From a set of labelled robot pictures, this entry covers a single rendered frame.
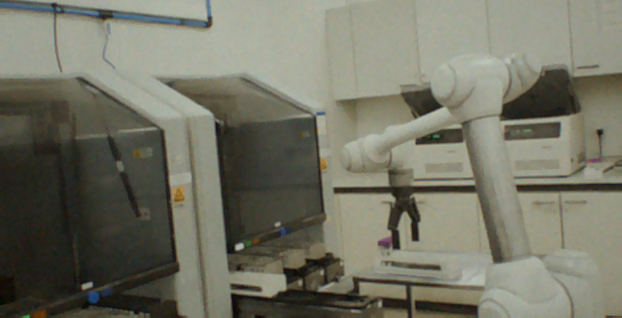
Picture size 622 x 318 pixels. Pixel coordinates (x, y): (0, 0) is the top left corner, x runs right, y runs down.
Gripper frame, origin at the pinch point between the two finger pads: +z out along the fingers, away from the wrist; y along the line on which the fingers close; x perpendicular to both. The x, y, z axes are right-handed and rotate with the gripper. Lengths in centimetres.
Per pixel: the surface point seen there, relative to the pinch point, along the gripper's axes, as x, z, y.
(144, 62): 159, -83, 19
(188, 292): 40, 4, -67
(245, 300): 37, 13, -45
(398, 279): -1.9, 10.7, -10.0
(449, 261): -18.4, 4.5, -4.2
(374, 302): -6.0, 12.0, -32.3
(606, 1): -21, -101, 226
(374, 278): 7.2, 10.8, -11.1
